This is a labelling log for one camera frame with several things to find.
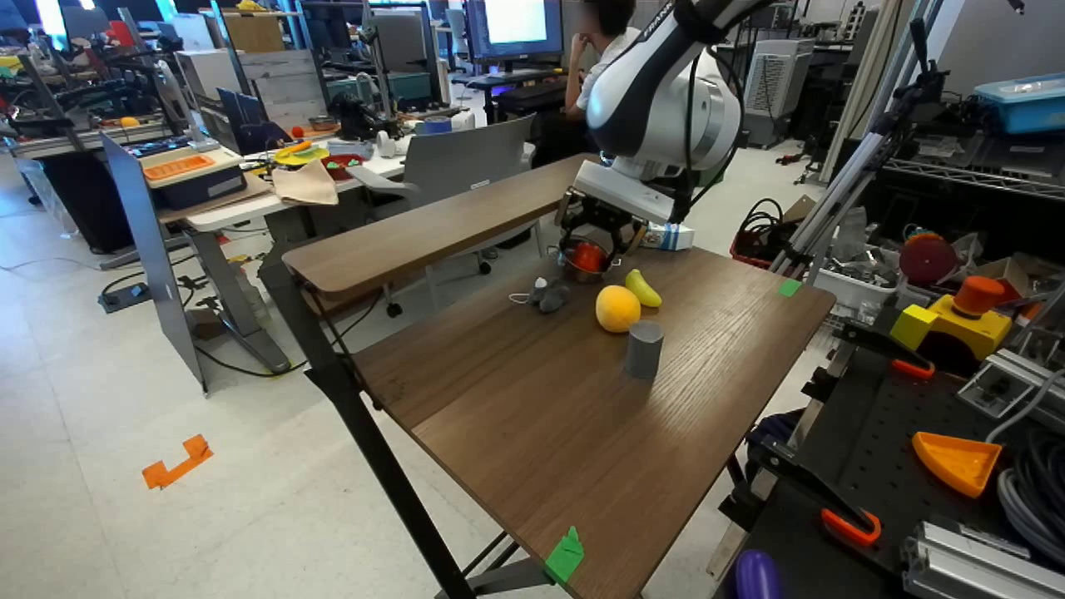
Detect wooden shelf bench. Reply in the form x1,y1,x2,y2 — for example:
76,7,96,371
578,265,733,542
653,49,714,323
278,151,603,317

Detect computer monitor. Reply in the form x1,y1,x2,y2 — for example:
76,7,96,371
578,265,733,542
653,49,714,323
462,0,569,68

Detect black orange device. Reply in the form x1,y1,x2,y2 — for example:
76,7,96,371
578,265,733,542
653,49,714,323
137,145,245,214

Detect white blue carton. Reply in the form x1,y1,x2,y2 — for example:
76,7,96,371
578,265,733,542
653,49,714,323
645,220,695,258

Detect black pegboard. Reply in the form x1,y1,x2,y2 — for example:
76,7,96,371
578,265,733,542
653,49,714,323
712,343,1065,599

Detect white square metal bracket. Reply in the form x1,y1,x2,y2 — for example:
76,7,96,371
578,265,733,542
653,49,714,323
954,363,1027,422

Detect silver tripod stand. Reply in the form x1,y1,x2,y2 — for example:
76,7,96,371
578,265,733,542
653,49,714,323
774,14,950,276

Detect short aluminium rail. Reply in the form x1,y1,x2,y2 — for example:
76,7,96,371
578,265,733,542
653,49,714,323
977,348,1065,398

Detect yellow banana toy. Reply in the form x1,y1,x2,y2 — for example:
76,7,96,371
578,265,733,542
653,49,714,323
619,266,665,314

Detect black cable coil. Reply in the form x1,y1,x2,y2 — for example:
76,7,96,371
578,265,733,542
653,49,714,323
990,428,1065,571

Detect black table frame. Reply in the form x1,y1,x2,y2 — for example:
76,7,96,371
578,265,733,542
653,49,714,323
259,246,558,599

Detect yellow box red button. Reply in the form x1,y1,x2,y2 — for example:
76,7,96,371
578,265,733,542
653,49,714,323
924,275,1019,361

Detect grey standing panel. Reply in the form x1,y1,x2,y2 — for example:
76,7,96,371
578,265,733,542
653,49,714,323
101,136,214,398

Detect silver metal pot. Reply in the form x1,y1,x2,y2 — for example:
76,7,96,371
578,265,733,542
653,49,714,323
542,250,612,290

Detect black bag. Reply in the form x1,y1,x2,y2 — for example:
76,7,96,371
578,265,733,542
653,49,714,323
725,196,793,275

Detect black office chair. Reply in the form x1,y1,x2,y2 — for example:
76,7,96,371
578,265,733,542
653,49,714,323
528,103,593,169

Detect dark red ball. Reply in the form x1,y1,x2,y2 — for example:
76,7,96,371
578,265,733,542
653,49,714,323
895,230,963,290

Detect purple eggplant toy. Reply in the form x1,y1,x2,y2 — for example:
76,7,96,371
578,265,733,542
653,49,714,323
729,551,788,599

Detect blue plastic box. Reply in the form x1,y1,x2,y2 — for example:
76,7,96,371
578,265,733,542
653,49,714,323
969,70,1065,140

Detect orange handled black clamp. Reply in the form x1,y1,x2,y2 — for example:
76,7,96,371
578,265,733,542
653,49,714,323
741,429,887,554
827,317,943,387

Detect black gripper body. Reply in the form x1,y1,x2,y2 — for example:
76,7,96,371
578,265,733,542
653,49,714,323
554,192,643,255

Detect person in white shirt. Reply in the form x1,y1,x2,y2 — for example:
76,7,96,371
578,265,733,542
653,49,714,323
558,0,645,113

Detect orange floor bracket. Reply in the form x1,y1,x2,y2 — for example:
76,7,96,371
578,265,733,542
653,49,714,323
138,433,216,492

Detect orange wedge piece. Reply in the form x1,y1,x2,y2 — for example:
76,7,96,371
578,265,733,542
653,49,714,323
908,429,1004,502

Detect grey office chair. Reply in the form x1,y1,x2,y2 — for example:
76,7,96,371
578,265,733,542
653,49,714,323
379,113,542,321

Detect yellow ball toy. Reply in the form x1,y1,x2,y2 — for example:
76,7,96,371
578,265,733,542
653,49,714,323
593,285,645,338

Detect orange round toy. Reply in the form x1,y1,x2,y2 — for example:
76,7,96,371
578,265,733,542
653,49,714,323
569,241,610,281

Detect long aluminium rail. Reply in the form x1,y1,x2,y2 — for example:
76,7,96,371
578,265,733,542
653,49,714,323
899,517,1065,599

